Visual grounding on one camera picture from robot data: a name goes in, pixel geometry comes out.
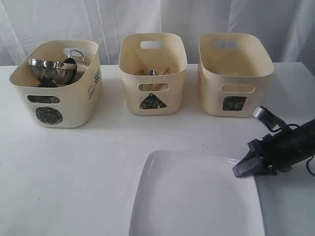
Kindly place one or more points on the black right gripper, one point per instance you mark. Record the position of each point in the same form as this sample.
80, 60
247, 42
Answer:
278, 152

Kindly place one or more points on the white rectangular plate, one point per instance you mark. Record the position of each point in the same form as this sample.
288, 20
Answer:
190, 194

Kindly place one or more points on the long steel spoon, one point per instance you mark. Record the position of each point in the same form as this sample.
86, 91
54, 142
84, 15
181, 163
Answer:
152, 86

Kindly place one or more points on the steel mug with folding handle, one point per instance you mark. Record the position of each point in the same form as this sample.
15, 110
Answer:
81, 64

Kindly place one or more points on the small steel cup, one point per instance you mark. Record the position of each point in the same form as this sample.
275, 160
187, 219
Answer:
44, 99

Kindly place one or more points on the large stainless steel bowl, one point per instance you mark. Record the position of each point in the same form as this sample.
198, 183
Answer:
52, 72

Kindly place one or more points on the cream bin with square mark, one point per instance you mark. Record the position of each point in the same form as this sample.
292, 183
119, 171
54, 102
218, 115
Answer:
234, 71

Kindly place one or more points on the white backdrop curtain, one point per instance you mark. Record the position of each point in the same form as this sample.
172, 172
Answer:
285, 27

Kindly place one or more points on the cream bin with triangle mark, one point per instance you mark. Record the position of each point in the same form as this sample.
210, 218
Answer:
149, 51

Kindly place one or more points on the cream bin with circle mark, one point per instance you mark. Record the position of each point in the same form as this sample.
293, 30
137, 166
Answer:
77, 100

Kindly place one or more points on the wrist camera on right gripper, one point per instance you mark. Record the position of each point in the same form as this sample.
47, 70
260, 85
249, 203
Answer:
268, 119

